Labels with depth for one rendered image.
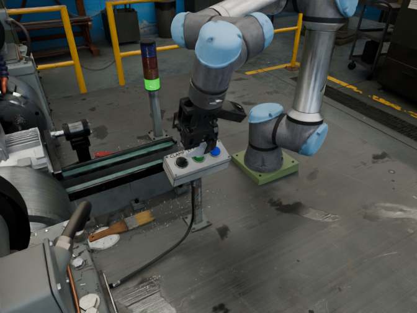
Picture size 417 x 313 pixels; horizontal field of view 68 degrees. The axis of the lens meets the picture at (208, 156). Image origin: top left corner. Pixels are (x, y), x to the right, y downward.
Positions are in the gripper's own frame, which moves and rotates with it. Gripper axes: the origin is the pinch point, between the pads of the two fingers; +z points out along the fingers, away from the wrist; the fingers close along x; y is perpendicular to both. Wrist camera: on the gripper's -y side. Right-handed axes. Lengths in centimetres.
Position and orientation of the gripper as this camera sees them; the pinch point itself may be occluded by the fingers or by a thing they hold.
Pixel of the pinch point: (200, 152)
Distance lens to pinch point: 80.6
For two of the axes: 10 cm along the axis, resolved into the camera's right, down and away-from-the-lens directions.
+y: -8.7, 2.9, -4.0
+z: -1.8, 5.7, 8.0
